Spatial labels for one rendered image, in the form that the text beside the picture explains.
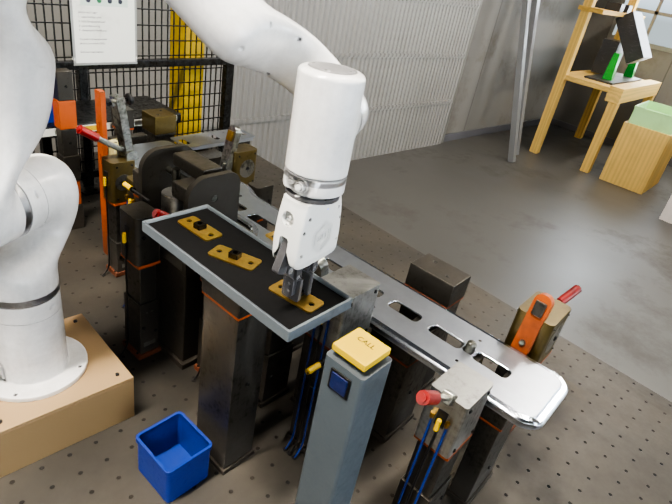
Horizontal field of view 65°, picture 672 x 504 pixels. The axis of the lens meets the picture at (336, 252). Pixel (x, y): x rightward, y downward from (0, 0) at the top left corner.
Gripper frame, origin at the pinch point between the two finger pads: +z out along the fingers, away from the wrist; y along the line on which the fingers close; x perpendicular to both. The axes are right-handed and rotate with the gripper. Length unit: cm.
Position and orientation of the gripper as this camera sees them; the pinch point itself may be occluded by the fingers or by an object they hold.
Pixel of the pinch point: (297, 283)
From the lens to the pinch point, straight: 79.9
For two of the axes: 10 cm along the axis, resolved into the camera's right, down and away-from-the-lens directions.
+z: -1.7, 8.5, 4.9
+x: -8.0, -4.1, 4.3
